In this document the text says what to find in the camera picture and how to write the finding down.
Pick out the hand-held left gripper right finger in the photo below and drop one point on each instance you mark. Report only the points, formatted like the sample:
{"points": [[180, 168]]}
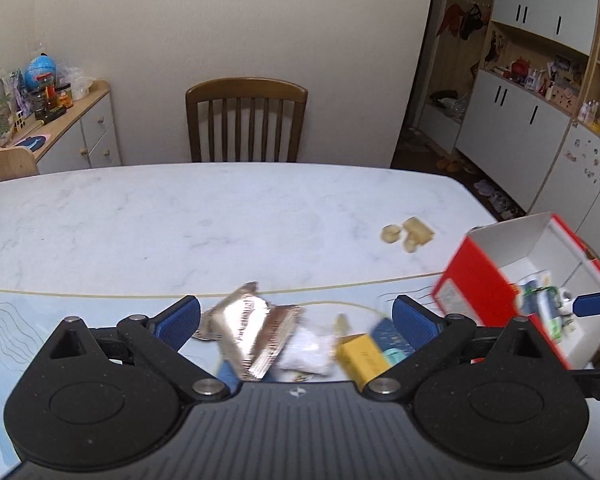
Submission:
{"points": [[414, 321]]}

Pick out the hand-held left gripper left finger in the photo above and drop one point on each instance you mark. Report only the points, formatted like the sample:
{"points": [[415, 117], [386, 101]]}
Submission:
{"points": [[180, 322]]}

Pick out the pale green tape measure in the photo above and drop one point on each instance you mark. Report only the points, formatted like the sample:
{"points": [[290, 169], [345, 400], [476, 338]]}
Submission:
{"points": [[547, 310]]}

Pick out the small yellow box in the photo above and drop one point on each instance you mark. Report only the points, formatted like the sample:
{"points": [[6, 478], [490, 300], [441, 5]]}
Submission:
{"points": [[362, 360]]}

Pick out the blue grey plastic packet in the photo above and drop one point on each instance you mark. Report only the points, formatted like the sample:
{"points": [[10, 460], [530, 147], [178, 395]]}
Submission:
{"points": [[532, 280]]}

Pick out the red cardboard box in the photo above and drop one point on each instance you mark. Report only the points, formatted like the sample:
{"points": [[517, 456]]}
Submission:
{"points": [[480, 290]]}

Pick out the silver foil packet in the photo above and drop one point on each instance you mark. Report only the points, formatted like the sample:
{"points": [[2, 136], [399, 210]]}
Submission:
{"points": [[252, 332]]}

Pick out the small yellowish rubber cap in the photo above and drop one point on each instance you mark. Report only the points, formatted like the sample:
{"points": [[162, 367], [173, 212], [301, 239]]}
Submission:
{"points": [[410, 246]]}

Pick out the large yellowish rubber cap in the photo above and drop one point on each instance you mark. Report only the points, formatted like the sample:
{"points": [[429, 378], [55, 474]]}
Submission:
{"points": [[420, 229]]}

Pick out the blue printed table mat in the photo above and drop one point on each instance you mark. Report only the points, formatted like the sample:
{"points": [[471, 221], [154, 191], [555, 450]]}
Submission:
{"points": [[80, 305]]}

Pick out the pale shoe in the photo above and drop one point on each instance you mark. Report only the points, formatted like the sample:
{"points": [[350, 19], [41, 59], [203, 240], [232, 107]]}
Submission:
{"points": [[497, 201], [510, 212], [482, 186]]}

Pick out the brown slipper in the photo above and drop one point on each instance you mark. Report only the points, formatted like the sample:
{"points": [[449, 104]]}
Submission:
{"points": [[442, 162], [456, 166]]}

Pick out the wooden slat-back chair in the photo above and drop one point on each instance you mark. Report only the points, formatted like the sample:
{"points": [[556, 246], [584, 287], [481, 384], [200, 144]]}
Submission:
{"points": [[245, 120]]}

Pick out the white wooden sideboard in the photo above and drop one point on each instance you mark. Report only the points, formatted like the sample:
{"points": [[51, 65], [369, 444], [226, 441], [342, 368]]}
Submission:
{"points": [[80, 130]]}

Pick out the black item on bench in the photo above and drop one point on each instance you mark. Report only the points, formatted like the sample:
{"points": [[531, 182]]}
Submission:
{"points": [[442, 95]]}

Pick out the blue round pad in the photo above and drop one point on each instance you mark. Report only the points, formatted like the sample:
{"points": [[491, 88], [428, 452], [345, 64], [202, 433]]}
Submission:
{"points": [[30, 142]]}

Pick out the light wooden child chair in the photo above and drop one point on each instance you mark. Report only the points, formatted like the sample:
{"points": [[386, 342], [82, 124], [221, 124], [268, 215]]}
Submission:
{"points": [[5, 162]]}

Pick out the red shelf ornament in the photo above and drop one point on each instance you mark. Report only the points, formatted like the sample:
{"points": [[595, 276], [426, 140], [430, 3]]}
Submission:
{"points": [[520, 67]]}

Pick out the orange label jar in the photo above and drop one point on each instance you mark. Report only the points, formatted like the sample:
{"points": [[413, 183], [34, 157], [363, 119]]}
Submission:
{"points": [[64, 96]]}

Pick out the dark glass jar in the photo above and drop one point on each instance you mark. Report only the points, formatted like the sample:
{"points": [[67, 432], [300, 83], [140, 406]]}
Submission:
{"points": [[42, 102]]}

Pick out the clear plastic bag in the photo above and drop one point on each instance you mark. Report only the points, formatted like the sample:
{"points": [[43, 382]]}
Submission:
{"points": [[77, 82]]}

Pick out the blue globe toy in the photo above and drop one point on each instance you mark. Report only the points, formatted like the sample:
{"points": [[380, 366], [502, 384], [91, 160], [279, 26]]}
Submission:
{"points": [[40, 72]]}

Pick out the black hanging bag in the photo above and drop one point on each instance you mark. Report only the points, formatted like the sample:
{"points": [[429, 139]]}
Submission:
{"points": [[472, 22]]}

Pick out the red hanging decoration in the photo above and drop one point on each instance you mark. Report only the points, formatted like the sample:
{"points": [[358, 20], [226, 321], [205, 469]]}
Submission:
{"points": [[452, 17]]}

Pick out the white wooden wall cabinet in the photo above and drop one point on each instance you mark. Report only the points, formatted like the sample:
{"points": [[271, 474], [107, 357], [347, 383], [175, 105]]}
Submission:
{"points": [[530, 110]]}

